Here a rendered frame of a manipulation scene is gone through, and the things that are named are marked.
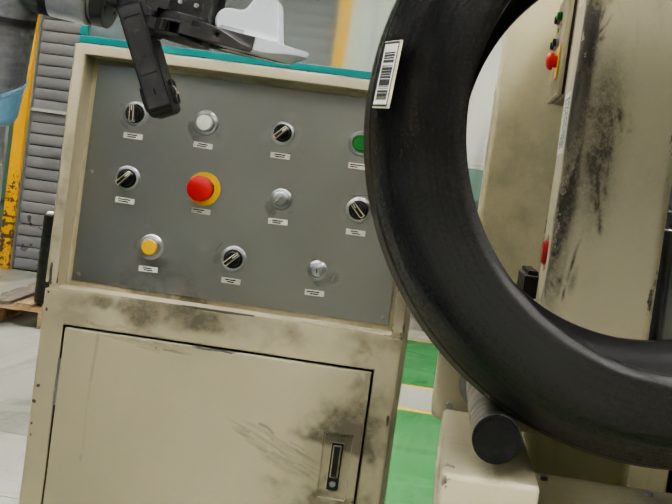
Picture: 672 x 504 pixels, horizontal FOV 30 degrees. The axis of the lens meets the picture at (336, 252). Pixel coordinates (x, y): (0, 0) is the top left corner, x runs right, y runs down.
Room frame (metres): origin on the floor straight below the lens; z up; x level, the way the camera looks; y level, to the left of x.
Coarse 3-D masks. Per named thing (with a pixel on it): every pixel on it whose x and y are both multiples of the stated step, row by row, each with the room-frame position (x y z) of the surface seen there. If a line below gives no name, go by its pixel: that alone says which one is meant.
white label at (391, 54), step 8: (400, 40) 1.09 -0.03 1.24; (384, 48) 1.12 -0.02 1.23; (392, 48) 1.10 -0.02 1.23; (400, 48) 1.09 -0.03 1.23; (384, 56) 1.12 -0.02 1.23; (392, 56) 1.10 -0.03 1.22; (384, 64) 1.11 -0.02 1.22; (392, 64) 1.09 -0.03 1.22; (384, 72) 1.11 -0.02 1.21; (392, 72) 1.09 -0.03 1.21; (384, 80) 1.10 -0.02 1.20; (392, 80) 1.09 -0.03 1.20; (376, 88) 1.12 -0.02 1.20; (384, 88) 1.10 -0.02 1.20; (392, 88) 1.09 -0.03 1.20; (376, 96) 1.12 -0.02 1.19; (384, 96) 1.10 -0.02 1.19; (376, 104) 1.11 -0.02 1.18; (384, 104) 1.09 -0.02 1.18
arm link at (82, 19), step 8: (48, 0) 1.21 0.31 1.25; (56, 0) 1.21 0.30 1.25; (64, 0) 1.21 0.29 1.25; (72, 0) 1.21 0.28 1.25; (80, 0) 1.20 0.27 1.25; (88, 0) 1.21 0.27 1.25; (48, 8) 1.22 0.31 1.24; (56, 8) 1.22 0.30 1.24; (64, 8) 1.21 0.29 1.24; (72, 8) 1.21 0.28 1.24; (80, 8) 1.21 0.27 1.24; (56, 16) 1.23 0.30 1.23; (64, 16) 1.22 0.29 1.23; (72, 16) 1.22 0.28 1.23; (80, 16) 1.22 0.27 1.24; (88, 16) 1.22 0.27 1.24; (88, 24) 1.24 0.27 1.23
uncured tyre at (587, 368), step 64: (448, 0) 1.09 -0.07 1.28; (512, 0) 1.36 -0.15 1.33; (448, 64) 1.08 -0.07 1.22; (384, 128) 1.11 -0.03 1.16; (448, 128) 1.08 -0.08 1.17; (384, 192) 1.12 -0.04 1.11; (448, 192) 1.08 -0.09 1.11; (384, 256) 1.16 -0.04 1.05; (448, 256) 1.08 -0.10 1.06; (448, 320) 1.10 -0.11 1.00; (512, 320) 1.07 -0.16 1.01; (512, 384) 1.09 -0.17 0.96; (576, 384) 1.07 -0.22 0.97; (640, 384) 1.06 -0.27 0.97; (576, 448) 1.14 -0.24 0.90; (640, 448) 1.09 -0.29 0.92
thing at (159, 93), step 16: (128, 16) 1.21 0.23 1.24; (144, 16) 1.21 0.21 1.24; (128, 32) 1.21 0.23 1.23; (144, 32) 1.21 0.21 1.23; (144, 48) 1.21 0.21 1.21; (160, 48) 1.24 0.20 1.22; (144, 64) 1.21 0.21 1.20; (160, 64) 1.22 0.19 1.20; (144, 80) 1.21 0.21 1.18; (160, 80) 1.21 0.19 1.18; (144, 96) 1.22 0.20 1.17; (160, 96) 1.21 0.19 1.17; (176, 96) 1.23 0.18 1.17; (160, 112) 1.22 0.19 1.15; (176, 112) 1.24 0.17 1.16
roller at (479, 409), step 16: (480, 400) 1.22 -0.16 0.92; (480, 416) 1.14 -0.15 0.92; (496, 416) 1.12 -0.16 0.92; (480, 432) 1.12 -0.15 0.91; (496, 432) 1.11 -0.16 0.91; (512, 432) 1.11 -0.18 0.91; (480, 448) 1.12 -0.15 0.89; (496, 448) 1.11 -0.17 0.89; (512, 448) 1.11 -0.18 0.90; (496, 464) 1.12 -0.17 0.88
